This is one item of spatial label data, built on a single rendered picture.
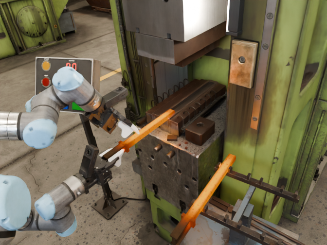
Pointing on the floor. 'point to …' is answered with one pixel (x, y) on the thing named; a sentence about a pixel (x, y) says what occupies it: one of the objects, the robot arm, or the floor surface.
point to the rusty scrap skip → (100, 5)
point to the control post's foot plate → (117, 205)
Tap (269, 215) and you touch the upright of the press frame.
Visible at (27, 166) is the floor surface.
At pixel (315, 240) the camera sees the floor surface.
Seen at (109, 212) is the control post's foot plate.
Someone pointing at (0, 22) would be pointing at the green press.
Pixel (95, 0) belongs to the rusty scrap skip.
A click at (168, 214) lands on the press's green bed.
